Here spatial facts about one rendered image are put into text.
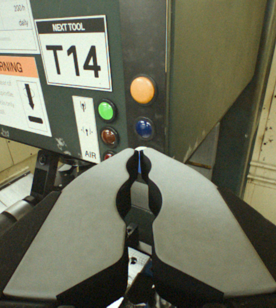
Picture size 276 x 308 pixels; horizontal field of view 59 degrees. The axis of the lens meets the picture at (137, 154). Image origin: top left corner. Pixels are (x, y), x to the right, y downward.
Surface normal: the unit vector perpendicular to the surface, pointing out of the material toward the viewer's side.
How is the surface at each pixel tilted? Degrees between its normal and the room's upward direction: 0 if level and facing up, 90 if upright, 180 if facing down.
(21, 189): 24
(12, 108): 90
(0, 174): 90
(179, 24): 90
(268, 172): 90
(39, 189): 59
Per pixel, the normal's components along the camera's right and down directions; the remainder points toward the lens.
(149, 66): -0.50, 0.42
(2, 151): 0.86, 0.21
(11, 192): 0.32, -0.72
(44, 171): -0.48, -0.09
